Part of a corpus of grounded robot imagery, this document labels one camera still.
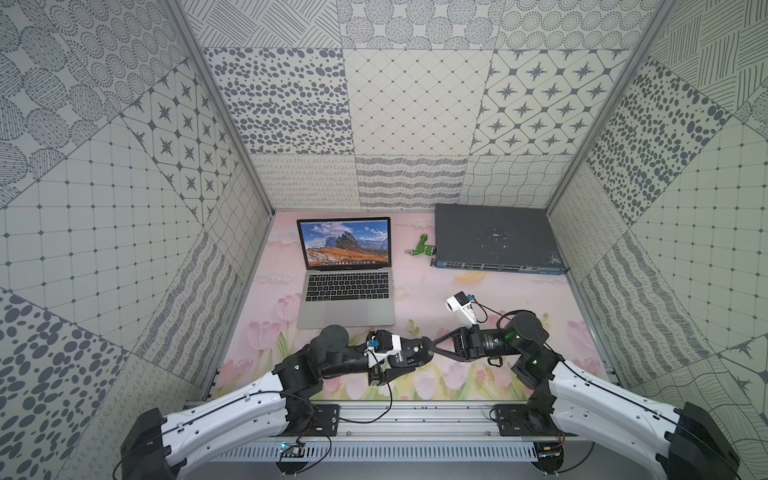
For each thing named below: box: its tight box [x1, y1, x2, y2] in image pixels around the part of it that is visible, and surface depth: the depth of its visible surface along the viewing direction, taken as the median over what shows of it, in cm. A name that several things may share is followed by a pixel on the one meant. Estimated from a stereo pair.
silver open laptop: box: [296, 217, 395, 329], surface depth 98 cm
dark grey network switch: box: [430, 204, 570, 275], surface depth 109 cm
